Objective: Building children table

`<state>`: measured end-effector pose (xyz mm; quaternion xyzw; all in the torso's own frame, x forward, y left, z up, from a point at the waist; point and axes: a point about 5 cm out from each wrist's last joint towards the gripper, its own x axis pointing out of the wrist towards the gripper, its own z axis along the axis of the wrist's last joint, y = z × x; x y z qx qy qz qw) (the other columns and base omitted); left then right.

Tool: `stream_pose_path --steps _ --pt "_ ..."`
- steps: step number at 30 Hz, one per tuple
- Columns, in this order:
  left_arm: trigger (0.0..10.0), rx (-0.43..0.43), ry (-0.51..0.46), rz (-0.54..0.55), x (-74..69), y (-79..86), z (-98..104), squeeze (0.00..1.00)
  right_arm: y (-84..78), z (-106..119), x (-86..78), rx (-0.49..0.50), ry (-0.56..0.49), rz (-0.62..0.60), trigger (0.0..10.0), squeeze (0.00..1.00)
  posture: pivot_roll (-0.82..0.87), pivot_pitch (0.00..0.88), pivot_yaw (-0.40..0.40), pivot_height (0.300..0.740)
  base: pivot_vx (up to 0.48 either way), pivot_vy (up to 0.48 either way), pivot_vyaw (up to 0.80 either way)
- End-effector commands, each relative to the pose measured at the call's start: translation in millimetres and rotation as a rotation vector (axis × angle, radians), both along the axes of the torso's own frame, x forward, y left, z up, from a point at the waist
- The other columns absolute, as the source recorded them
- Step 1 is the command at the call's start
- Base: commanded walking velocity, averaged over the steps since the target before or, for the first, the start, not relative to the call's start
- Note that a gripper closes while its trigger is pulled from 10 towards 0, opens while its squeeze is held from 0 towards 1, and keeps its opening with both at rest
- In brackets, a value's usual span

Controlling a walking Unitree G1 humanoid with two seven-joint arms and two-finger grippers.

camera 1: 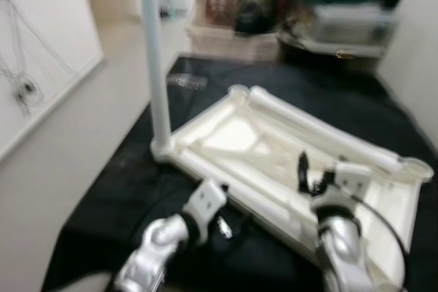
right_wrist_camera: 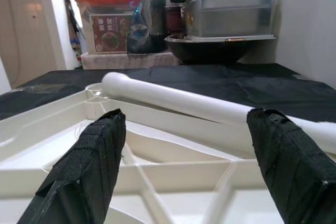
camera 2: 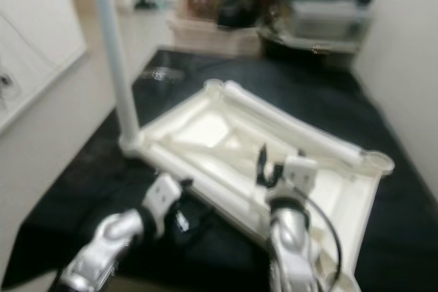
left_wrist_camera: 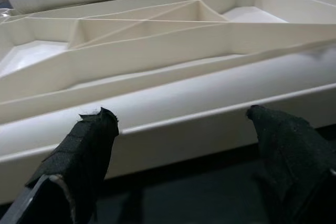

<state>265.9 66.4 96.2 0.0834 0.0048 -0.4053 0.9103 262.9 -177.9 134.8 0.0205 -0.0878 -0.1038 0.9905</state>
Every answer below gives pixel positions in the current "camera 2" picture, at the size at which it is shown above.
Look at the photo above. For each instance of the white children table top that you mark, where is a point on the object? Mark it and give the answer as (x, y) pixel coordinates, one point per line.
(205, 128)

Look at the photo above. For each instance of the black table cloth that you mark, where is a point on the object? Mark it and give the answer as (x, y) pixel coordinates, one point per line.
(82, 210)

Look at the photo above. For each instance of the cloth covered low bench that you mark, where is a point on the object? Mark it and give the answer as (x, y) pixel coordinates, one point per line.
(198, 37)

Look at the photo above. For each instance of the black charger plug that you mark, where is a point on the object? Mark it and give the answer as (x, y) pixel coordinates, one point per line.
(8, 82)

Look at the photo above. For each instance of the black bag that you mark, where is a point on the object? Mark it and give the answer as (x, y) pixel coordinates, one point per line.
(239, 11)

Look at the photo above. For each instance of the clear plastic storage box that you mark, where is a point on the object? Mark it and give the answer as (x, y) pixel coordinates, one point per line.
(332, 17)

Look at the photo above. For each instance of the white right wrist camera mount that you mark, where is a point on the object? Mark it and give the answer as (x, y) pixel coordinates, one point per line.
(300, 169)

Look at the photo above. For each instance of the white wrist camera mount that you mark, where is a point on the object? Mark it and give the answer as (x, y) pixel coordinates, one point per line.
(300, 169)
(164, 196)

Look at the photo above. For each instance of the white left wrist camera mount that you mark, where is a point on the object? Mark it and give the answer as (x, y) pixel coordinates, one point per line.
(164, 196)

